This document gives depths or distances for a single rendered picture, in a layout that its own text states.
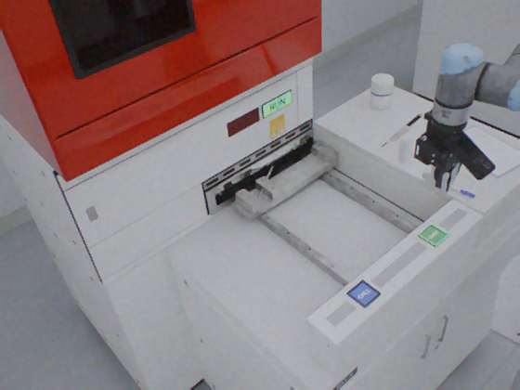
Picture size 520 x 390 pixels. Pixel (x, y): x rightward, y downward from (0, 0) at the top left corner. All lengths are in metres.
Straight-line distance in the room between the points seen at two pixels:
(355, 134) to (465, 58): 0.69
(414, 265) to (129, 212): 0.74
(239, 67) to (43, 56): 0.50
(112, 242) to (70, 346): 1.12
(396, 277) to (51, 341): 1.71
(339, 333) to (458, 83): 0.57
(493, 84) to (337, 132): 0.73
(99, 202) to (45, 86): 0.37
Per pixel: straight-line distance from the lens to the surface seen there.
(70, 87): 1.17
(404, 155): 1.58
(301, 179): 1.67
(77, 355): 2.50
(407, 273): 1.32
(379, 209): 1.63
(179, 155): 1.45
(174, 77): 1.28
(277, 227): 1.56
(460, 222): 1.46
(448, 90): 1.12
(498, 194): 1.56
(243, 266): 1.51
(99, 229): 1.44
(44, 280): 2.84
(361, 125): 1.75
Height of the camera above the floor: 1.96
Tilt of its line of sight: 41 degrees down
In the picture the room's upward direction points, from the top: 6 degrees counter-clockwise
